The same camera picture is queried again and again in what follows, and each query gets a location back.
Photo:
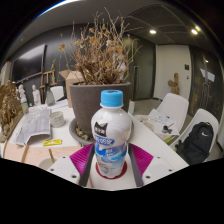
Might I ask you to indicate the golden rock sculpture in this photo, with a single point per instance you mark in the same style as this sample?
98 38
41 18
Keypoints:
10 113

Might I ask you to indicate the white plaster bust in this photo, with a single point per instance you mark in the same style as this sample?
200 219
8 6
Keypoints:
22 93
36 95

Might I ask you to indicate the ceiling spotlights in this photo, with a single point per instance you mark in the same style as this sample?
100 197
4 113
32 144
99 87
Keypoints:
152 31

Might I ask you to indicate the black backpack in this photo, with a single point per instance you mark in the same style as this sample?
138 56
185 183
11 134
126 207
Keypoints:
196 143

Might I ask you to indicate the long ceiling light panel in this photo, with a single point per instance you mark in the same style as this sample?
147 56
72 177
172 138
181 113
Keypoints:
56 6

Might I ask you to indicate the white plastic chair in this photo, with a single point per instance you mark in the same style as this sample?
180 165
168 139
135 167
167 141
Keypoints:
175 105
205 116
59 92

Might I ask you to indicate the black wall screen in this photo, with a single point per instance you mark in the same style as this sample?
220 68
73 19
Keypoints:
28 63

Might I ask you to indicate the dried plant in grey pot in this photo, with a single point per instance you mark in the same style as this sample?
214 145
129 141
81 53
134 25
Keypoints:
83 103

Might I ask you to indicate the brown cardboard box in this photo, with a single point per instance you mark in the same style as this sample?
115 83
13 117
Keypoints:
71 78

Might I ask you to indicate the white green spray bottle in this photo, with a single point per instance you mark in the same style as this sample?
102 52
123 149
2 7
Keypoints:
25 107

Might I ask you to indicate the wooden stir stick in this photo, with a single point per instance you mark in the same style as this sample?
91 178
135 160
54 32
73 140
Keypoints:
51 156

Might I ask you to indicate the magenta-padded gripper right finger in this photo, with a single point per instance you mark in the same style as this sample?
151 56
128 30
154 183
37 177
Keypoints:
143 160

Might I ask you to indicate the stack of papers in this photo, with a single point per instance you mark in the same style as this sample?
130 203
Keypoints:
160 118

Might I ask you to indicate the wooden easel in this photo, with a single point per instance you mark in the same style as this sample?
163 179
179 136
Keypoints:
48 73

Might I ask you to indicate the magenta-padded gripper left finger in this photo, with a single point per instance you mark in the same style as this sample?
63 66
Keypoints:
78 160

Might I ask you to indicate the small yellow packet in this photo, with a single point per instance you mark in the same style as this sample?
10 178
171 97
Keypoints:
52 142

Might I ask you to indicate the folded newspaper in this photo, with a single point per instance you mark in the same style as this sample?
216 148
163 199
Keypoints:
33 125

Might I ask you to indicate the dark clear spray bottle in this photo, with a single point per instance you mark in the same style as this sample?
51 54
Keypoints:
50 98

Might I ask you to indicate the white drink bottle blue cap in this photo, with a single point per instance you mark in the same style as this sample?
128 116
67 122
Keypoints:
111 133

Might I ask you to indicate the wooden figure statue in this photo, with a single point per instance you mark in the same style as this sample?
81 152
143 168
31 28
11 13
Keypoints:
174 85

